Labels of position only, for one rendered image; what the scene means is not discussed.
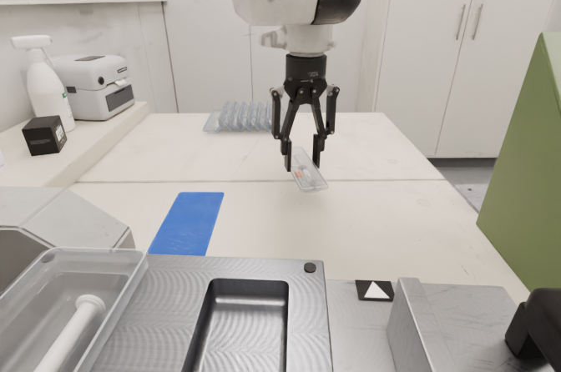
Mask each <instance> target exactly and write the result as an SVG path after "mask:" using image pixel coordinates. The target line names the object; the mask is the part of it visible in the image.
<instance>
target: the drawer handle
mask: <svg viewBox="0 0 561 372"><path fill-rule="evenodd" d="M505 339H506V341H507V342H508V345H509V346H510V348H511V349H512V351H513V352H514V354H515V355H516V356H518V357H522V358H540V359H546V360H547V361H548V362H549V364H550V365H551V367H552V368H553V370H554V372H561V288H546V287H539V288H536V289H533V290H532V291H531V293H530V295H529V296H528V299H527V301H523V302H521V303H520V304H519V306H518V308H517V310H516V312H515V314H514V316H513V319H512V321H511V323H510V325H509V326H508V329H507V331H506V333H505Z"/></svg>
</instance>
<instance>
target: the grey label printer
mask: <svg viewBox="0 0 561 372"><path fill-rule="evenodd" d="M51 59H52V60H53V61H54V63H55V64H56V66H53V65H52V64H51V63H50V62H49V60H48V58H44V62H45V63H46V64H47V65H48V66H49V67H50V68H51V69H52V70H53V71H54V72H55V73H56V74H57V76H58V78H59V79H60V81H61V83H62V84H63V87H64V91H65V93H66V95H67V98H68V103H69V106H70V109H71V112H72V115H73V119H78V120H100V121H104V120H107V119H109V118H111V117H113V116H114V115H115V114H117V113H119V112H121V111H123V110H125V109H126V108H128V107H129V106H131V105H133V104H134V103H135V97H134V89H133V84H132V80H131V77H130V72H129V67H128V64H127V62H126V60H125V59H124V58H121V57H120V56H115V55H80V54H65V55H58V56H53V57H51ZM30 65H31V63H30V62H29V63H25V64H24V65H23V66H22V67H21V68H20V74H21V79H22V82H23V86H24V89H25V91H26V94H27V96H28V100H29V102H30V105H31V107H32V110H33V113H34V115H35V117H37V115H36V113H35V110H34V107H33V104H32V101H31V98H30V96H29V94H28V87H27V73H28V70H29V67H30Z"/></svg>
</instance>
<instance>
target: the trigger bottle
mask: <svg viewBox="0 0 561 372"><path fill-rule="evenodd" d="M52 41H53V40H52V38H51V37H49V36H48V35H32V36H21V37H13V38H11V43H12V45H13V47H14V48H16V49H28V50H26V53H27V55H28V58H29V61H30V63H31V65H30V67H29V70H28V73H27V87H28V94H29V96H30V98H31V101H32V104H33V107H34V110H35V113H36V115H37V117H46V116H54V115H60V118H61V120H62V124H63V128H64V131H65V133H67V132H70V131H72V130H73V129H75V127H76V125H75V122H74V120H73V115H72V112H71V109H70V106H69V103H68V98H67V95H66V93H65V91H64V87H63V84H62V83H61V81H60V79H59V78H58V76H57V74H56V73H55V72H54V71H53V70H52V69H51V68H50V67H49V66H48V65H47V64H46V63H45V62H44V59H43V53H42V50H43V52H44V54H45V55H46V57H47V58H48V60H49V62H50V63H51V64H52V65H53V66H56V64H55V63H54V61H53V60H52V59H51V57H50V56H49V54H48V52H47V51H46V49H45V47H49V46H50V45H51V42H52ZM38 48H41V49H42V50H41V49H38Z"/></svg>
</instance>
